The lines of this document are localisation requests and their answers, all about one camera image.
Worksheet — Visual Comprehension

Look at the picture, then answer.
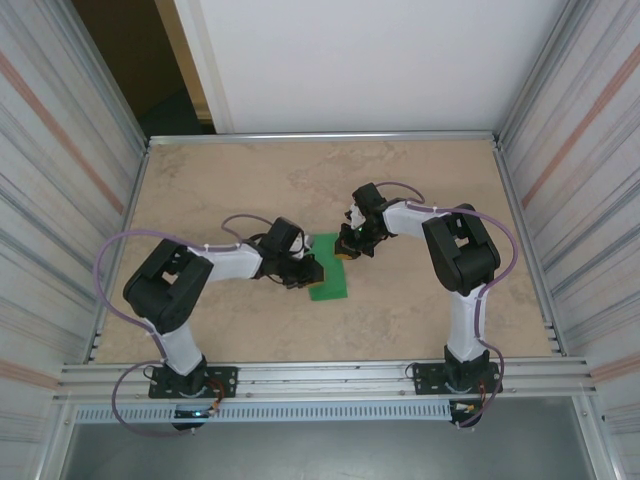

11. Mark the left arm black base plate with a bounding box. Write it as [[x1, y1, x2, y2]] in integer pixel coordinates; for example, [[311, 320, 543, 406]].
[[148, 366, 239, 400]]

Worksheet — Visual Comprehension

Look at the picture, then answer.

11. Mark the grey metal lower panel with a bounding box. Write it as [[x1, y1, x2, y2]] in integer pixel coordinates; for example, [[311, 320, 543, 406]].
[[59, 422, 599, 480]]

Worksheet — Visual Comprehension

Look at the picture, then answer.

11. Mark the small circuit board with LED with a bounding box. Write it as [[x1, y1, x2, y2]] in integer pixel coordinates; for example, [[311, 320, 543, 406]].
[[172, 407, 222, 421]]

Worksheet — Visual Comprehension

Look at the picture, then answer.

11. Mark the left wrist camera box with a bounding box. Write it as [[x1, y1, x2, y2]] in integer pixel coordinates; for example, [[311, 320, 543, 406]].
[[291, 230, 317, 261]]

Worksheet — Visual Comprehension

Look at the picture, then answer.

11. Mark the white door frame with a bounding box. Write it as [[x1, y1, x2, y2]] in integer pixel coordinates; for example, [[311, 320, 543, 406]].
[[172, 0, 236, 135]]

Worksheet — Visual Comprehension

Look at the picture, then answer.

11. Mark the aluminium table edge rail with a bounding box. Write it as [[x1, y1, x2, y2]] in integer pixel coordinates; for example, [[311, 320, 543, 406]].
[[146, 130, 503, 149]]

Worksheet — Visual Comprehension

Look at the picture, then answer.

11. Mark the grey slotted cable duct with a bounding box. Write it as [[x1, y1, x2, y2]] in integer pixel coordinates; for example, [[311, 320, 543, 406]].
[[72, 399, 455, 425]]

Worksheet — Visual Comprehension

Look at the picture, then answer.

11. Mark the long aluminium mounting rail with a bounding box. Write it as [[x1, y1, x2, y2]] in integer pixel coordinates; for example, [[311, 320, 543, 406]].
[[52, 355, 600, 405]]

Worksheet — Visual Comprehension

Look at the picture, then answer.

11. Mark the tan wooden door edge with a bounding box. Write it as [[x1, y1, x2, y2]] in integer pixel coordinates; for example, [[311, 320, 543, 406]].
[[153, 0, 217, 122]]

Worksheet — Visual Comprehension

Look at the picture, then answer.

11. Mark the aluminium frame post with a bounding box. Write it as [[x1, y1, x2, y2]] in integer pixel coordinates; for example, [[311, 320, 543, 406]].
[[492, 0, 596, 146]]

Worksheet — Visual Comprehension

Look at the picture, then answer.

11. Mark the aluminium table side rail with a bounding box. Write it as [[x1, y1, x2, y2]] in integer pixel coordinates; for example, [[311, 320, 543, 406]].
[[88, 142, 152, 364], [492, 139, 569, 357]]

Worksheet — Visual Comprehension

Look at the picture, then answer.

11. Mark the small yellow cable connector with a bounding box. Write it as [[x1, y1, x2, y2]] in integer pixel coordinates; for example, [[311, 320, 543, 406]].
[[449, 399, 484, 419]]

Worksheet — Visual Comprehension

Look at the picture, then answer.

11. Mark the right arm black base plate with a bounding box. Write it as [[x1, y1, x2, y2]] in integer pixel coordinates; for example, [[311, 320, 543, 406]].
[[411, 360, 503, 396]]

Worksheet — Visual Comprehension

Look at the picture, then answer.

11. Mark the green paper sheet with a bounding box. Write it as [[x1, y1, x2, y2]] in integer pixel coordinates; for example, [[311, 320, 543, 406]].
[[305, 231, 350, 303]]

